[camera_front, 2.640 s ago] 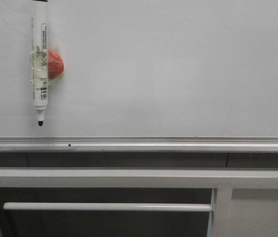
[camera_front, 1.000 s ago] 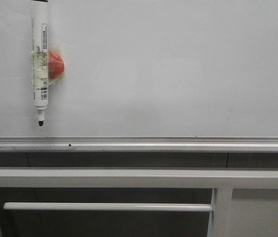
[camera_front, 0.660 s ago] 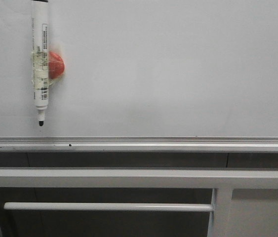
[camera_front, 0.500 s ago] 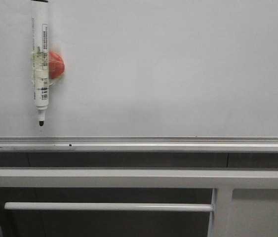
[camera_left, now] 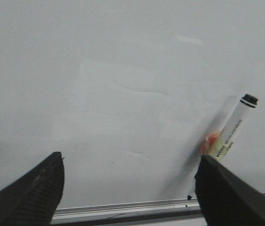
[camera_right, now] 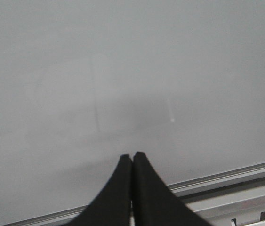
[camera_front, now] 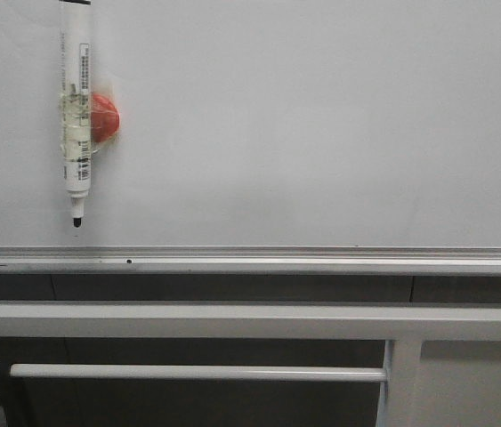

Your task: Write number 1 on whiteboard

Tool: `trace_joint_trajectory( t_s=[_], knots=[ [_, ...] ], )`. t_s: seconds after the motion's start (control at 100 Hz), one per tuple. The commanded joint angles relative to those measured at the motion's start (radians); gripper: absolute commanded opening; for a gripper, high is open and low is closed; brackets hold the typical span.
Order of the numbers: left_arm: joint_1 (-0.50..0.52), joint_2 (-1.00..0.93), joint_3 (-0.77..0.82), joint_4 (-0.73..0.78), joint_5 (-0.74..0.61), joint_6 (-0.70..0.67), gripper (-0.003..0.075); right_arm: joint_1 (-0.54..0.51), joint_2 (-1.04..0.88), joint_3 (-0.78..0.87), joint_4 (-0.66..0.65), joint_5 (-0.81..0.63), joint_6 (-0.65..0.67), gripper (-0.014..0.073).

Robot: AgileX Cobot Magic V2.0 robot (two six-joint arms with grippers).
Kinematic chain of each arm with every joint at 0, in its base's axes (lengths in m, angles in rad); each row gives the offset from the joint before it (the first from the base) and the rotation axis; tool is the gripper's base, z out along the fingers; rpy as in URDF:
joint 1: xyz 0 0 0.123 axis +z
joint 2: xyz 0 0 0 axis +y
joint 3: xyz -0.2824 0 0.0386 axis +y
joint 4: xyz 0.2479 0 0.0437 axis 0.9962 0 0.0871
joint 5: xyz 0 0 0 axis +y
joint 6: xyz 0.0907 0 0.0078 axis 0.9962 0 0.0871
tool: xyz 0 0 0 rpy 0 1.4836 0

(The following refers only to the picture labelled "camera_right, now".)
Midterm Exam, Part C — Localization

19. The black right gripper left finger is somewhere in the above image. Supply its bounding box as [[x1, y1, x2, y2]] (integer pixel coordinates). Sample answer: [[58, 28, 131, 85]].
[[70, 154, 132, 226]]

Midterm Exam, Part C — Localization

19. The whiteboard with aluminium frame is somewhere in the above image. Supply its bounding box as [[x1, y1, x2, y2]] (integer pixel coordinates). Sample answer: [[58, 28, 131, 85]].
[[0, 0, 265, 225]]

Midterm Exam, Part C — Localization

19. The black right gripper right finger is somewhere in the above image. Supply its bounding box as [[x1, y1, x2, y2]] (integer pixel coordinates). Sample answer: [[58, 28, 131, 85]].
[[133, 152, 210, 226]]

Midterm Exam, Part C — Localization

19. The white metal stand frame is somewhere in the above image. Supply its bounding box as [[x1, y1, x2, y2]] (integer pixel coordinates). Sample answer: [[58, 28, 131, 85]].
[[187, 186, 265, 226]]

